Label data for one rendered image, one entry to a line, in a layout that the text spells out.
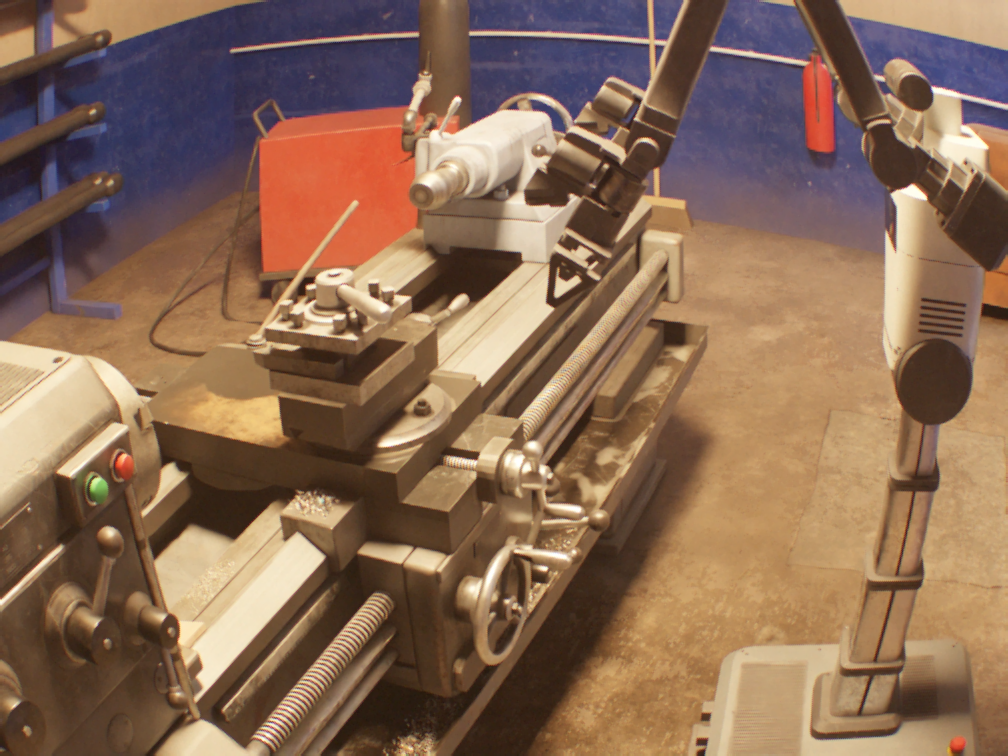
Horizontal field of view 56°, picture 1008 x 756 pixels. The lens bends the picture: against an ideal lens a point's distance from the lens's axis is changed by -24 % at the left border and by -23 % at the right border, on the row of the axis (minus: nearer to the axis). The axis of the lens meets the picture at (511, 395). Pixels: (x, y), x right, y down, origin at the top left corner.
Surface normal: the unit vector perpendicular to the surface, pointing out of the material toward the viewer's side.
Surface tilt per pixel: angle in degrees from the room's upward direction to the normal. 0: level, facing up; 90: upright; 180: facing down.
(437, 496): 0
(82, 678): 90
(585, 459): 0
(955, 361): 90
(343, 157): 90
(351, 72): 90
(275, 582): 36
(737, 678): 0
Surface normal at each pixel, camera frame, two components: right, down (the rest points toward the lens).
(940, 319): -0.19, 0.56
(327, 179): -0.02, 0.44
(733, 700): -0.03, -0.90
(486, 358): 0.52, -0.65
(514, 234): -0.36, 0.42
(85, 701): 0.93, 0.14
